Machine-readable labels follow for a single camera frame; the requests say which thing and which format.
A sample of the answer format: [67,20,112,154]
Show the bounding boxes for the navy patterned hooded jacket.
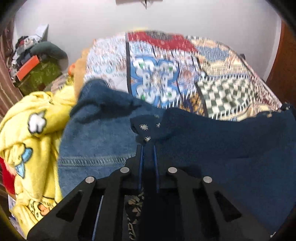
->
[130,106,295,240]

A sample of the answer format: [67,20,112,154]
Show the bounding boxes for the pile of clothes and papers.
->
[9,24,49,78]

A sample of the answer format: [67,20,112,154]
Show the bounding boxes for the blue denim jacket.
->
[58,79,156,196]

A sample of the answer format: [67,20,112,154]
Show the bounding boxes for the patchwork patterned bed quilt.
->
[83,31,281,121]

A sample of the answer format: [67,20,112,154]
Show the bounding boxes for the yellow cartoon fleece blanket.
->
[1,80,76,235]

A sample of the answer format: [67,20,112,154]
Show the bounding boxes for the red cloth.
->
[1,158,15,197]

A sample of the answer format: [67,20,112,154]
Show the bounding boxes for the green patterned storage box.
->
[18,58,62,96]

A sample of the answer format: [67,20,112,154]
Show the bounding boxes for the brown wooden door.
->
[267,22,296,105]

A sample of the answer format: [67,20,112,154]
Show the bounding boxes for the red gold striped curtain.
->
[1,22,23,120]

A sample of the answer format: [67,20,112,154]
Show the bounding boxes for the orange box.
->
[16,55,40,81]

